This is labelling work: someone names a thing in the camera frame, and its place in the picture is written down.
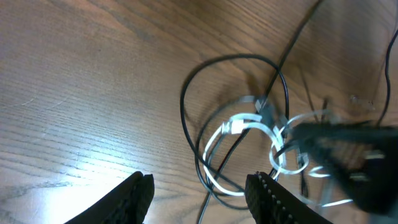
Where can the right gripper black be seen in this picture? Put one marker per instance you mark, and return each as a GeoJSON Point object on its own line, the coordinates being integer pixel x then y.
{"type": "Point", "coordinates": [361, 158]}

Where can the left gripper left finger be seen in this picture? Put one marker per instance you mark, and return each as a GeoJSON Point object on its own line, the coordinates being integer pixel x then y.
{"type": "Point", "coordinates": [127, 203]}

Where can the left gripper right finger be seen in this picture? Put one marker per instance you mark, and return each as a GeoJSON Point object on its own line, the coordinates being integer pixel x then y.
{"type": "Point", "coordinates": [271, 203]}

